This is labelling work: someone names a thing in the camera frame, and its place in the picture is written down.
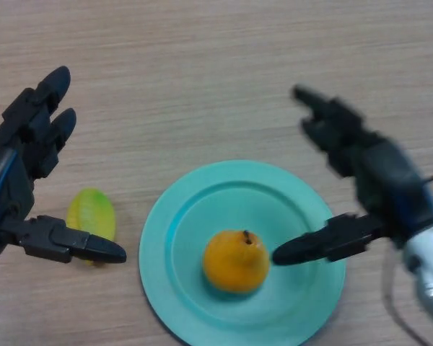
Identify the yellow green starfruit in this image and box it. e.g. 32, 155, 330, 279
66, 187, 116, 267

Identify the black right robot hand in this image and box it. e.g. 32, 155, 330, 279
271, 84, 433, 267

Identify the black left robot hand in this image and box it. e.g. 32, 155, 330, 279
0, 65, 127, 266

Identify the yellow orange pear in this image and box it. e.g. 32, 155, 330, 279
202, 229, 270, 295

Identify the green round plate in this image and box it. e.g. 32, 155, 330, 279
139, 160, 346, 346

